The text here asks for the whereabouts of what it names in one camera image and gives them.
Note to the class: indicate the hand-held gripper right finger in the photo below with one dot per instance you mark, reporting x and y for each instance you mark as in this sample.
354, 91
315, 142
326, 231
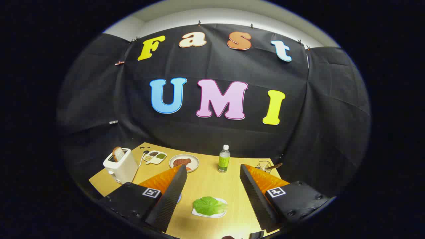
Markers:
254, 196

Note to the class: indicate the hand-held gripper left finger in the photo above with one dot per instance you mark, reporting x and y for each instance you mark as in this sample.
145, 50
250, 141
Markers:
172, 196

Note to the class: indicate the green lettuce leaf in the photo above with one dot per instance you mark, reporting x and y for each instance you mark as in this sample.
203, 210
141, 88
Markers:
209, 205

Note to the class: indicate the toasted bread slice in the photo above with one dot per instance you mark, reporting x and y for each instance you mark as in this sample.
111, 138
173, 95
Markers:
118, 153

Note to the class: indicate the small white plate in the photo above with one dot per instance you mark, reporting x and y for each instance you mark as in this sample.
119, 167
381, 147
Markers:
199, 214

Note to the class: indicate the brown meat slice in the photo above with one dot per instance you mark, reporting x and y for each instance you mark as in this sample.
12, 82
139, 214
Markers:
176, 163
186, 161

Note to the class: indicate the white divided condiment tray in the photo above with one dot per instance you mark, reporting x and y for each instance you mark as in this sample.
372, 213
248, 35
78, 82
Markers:
156, 160

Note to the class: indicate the round white plate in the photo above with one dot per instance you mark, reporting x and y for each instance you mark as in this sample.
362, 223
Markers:
194, 161

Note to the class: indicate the green label water bottle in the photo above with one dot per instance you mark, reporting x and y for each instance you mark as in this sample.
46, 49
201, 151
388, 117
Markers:
224, 161

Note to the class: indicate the white toaster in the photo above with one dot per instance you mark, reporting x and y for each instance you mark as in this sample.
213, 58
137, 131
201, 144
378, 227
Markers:
124, 167

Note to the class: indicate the black backdrop cloth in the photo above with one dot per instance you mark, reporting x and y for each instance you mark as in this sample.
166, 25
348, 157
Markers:
212, 132

